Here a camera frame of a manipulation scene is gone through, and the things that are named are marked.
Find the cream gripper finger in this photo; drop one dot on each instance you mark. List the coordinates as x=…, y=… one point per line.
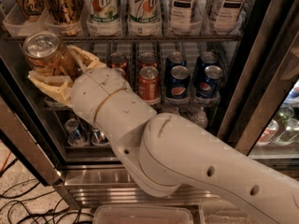
x=82, y=61
x=57, y=88

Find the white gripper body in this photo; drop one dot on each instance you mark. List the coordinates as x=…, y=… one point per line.
x=91, y=92

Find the orange lacroix can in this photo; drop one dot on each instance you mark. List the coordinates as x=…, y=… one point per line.
x=63, y=12
x=31, y=9
x=49, y=56

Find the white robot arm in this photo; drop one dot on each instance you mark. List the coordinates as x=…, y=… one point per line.
x=162, y=151

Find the orange soda can back left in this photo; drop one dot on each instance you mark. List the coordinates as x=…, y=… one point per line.
x=118, y=60

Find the orange soda can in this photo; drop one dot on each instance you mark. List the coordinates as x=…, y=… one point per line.
x=148, y=84
x=118, y=60
x=147, y=59

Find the silver blue can bottom left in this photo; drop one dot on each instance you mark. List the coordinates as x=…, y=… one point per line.
x=75, y=130

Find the silver blue can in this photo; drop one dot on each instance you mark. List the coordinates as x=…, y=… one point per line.
x=98, y=138
x=75, y=130

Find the steel fridge door left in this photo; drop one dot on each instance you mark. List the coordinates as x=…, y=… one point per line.
x=15, y=136

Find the orange soda can back right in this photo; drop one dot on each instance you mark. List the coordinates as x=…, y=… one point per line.
x=147, y=59

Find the orange soda can front right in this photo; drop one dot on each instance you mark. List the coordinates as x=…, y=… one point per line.
x=148, y=84

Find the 7UP can left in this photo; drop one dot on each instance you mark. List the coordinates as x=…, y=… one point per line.
x=103, y=11

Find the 7up can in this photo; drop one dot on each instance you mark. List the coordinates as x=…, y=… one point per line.
x=103, y=11
x=143, y=11

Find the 7UP can right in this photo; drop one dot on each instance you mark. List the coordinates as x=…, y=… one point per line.
x=143, y=11

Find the blue Pepsi can back left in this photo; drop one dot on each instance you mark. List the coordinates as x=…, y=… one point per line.
x=174, y=58

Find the blue pepsi can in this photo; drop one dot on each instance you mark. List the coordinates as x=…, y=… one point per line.
x=209, y=81
x=205, y=59
x=178, y=82
x=174, y=58

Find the blue Pepsi can front left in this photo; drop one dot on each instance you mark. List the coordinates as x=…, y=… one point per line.
x=178, y=82

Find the steel fridge base sill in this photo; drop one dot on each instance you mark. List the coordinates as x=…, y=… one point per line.
x=111, y=184

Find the blue Pepsi can back right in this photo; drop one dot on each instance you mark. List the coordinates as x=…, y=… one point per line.
x=205, y=59

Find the blue Pepsi can front right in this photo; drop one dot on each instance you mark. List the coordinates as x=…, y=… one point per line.
x=209, y=81

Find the glass fridge door right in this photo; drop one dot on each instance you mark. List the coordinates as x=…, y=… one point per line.
x=264, y=69

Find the white Teas Tea bottle left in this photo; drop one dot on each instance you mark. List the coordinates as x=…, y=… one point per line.
x=182, y=13

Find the white teas tea bottle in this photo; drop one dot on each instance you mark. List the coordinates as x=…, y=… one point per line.
x=223, y=15
x=182, y=13

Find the clear plastic bin left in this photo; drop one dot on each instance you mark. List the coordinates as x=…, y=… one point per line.
x=120, y=214

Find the clear plastic bin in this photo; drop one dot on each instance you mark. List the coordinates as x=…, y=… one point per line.
x=222, y=212
x=120, y=214

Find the white Teas Tea bottle right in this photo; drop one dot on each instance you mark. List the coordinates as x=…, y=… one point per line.
x=223, y=15

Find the clear plastic bin right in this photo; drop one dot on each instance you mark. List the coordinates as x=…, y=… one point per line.
x=222, y=212

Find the middle wire fridge shelf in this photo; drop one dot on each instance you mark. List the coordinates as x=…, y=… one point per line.
x=158, y=106

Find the wire fridge shelf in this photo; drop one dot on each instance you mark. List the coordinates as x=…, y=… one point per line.
x=158, y=106
x=151, y=38

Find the top wire fridge shelf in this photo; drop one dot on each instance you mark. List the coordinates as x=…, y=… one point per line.
x=151, y=38

